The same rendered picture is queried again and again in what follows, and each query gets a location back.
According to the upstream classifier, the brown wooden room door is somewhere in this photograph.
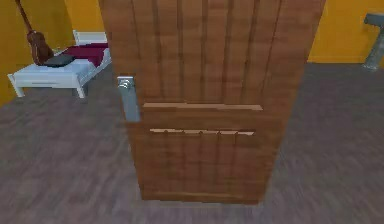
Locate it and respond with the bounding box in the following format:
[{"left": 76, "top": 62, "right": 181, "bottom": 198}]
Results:
[{"left": 97, "top": 0, "right": 328, "bottom": 205}]

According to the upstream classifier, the dark red blanket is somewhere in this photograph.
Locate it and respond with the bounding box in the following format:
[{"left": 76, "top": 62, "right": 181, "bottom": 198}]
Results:
[{"left": 63, "top": 42, "right": 110, "bottom": 68}]

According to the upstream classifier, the white bed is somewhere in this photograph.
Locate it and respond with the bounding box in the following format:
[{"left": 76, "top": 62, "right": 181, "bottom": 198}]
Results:
[{"left": 7, "top": 30, "right": 113, "bottom": 99}]

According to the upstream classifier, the brown guitar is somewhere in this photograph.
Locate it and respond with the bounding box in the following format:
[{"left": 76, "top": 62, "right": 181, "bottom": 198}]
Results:
[{"left": 14, "top": 0, "right": 55, "bottom": 66}]

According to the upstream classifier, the silver door handle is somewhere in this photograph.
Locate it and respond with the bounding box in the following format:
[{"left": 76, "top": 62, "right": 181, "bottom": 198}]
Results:
[{"left": 116, "top": 75, "right": 142, "bottom": 123}]

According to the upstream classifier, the grey pedestal sink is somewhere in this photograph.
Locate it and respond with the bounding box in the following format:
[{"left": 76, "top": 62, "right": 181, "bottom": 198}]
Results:
[{"left": 362, "top": 12, "right": 384, "bottom": 71}]

